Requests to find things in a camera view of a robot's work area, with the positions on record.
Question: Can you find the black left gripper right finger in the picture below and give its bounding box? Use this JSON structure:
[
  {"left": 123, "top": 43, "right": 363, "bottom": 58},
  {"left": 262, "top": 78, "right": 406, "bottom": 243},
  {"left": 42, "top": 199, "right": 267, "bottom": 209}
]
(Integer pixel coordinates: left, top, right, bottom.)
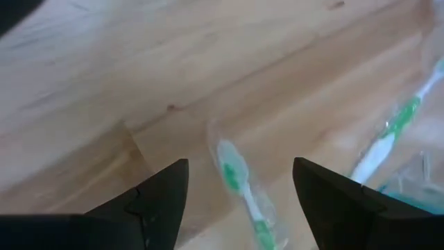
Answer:
[{"left": 293, "top": 157, "right": 434, "bottom": 250}]

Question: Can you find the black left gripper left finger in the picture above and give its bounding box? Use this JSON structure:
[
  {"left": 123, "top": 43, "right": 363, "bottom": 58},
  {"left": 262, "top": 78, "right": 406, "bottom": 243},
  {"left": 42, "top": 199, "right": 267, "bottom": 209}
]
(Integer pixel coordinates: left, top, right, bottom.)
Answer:
[{"left": 85, "top": 158, "right": 189, "bottom": 250}]

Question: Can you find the green toothbrush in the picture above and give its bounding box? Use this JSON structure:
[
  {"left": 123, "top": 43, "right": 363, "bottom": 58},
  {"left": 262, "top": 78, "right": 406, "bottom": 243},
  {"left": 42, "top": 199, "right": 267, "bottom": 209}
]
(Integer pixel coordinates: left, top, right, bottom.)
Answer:
[
  {"left": 206, "top": 117, "right": 291, "bottom": 250},
  {"left": 349, "top": 57, "right": 444, "bottom": 185}
]

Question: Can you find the blue mouthwash bottle white cap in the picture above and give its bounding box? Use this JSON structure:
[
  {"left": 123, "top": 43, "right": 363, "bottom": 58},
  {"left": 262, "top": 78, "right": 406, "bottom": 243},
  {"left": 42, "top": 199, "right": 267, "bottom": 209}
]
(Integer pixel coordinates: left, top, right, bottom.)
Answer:
[{"left": 377, "top": 185, "right": 444, "bottom": 215}]

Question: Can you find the clear acrylic organizer box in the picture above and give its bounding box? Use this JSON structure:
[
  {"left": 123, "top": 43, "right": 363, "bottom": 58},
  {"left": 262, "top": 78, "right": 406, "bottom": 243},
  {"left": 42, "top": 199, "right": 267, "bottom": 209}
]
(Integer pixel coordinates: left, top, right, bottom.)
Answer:
[{"left": 376, "top": 149, "right": 444, "bottom": 215}]

